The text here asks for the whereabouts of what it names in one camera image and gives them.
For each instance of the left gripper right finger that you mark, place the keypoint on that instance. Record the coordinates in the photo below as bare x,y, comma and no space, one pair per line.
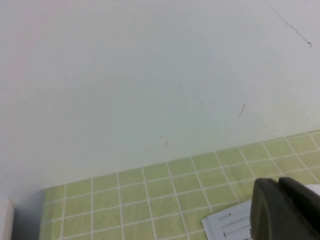
307,215

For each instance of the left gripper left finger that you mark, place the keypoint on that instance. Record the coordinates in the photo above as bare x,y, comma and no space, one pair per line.
270,215

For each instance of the AgileX robot brochure book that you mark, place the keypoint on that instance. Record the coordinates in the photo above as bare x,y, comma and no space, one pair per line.
225,225

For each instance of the green checked tablecloth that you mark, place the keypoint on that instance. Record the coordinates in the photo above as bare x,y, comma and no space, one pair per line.
150,200

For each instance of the white panel with dark side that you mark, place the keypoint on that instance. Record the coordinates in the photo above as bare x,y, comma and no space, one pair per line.
6,220

